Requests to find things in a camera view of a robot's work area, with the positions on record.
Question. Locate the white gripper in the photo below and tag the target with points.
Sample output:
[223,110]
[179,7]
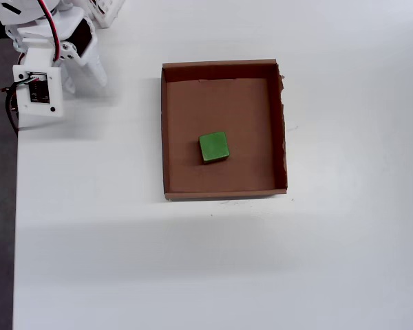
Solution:
[91,70]

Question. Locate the green cube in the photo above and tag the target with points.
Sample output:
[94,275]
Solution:
[214,147]

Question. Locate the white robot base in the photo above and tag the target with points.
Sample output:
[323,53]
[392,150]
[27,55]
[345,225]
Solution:
[106,12]

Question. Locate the brown cardboard box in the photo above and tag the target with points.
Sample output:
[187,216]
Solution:
[179,137]

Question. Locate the small metal clamp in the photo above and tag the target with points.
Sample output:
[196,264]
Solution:
[7,94]

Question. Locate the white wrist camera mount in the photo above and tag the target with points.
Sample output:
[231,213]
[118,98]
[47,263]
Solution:
[38,93]

